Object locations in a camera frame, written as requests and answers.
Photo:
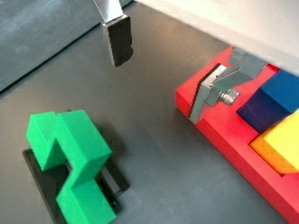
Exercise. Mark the black angle fixture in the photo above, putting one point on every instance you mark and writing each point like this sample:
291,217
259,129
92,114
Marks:
49,181

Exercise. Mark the red base board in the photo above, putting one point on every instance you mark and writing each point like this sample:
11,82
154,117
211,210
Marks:
231,134

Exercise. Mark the blue block left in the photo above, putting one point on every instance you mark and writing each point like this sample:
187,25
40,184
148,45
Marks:
272,102

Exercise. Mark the yellow arch block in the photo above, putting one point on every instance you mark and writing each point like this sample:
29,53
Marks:
276,145

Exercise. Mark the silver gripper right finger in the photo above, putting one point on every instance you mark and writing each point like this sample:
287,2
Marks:
215,87

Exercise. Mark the green stepped block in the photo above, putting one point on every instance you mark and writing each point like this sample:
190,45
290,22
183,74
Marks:
65,138

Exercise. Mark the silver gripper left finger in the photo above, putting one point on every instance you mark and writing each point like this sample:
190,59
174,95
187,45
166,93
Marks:
116,24

